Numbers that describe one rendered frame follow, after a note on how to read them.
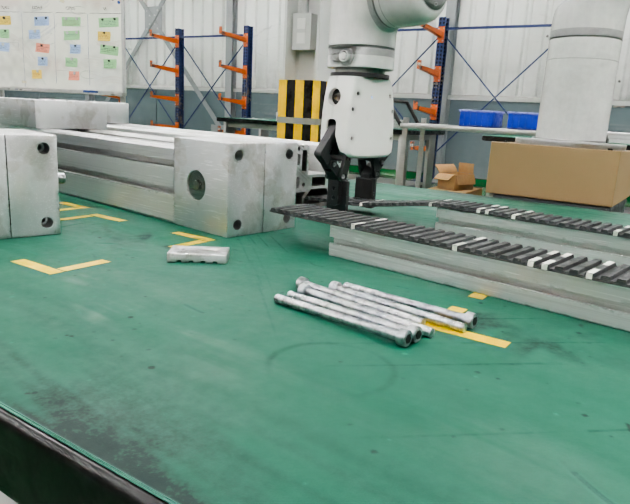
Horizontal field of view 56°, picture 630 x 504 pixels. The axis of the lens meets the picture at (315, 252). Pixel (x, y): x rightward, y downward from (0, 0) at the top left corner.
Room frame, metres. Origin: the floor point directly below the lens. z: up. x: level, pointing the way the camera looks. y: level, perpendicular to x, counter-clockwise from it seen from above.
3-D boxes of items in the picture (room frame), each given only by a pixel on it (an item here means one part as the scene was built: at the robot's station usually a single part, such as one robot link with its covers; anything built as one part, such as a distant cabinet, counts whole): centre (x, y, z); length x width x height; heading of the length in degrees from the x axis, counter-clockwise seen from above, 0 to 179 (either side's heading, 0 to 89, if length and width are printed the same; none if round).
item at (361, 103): (0.79, -0.04, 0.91); 0.10 x 0.07 x 0.11; 139
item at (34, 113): (0.95, 0.43, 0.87); 0.16 x 0.11 x 0.07; 49
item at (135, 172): (0.95, 0.43, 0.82); 0.80 x 0.10 x 0.09; 49
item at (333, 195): (0.76, -0.02, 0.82); 0.03 x 0.03 x 0.07; 49
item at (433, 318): (0.39, -0.05, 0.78); 0.11 x 0.01 x 0.01; 51
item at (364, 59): (0.79, -0.04, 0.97); 0.09 x 0.08 x 0.03; 139
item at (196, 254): (0.50, 0.10, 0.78); 0.05 x 0.03 x 0.01; 94
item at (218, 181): (0.67, 0.08, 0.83); 0.12 x 0.09 x 0.10; 139
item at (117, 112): (1.26, 0.49, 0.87); 0.16 x 0.11 x 0.07; 49
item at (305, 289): (0.37, -0.03, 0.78); 0.11 x 0.01 x 0.01; 50
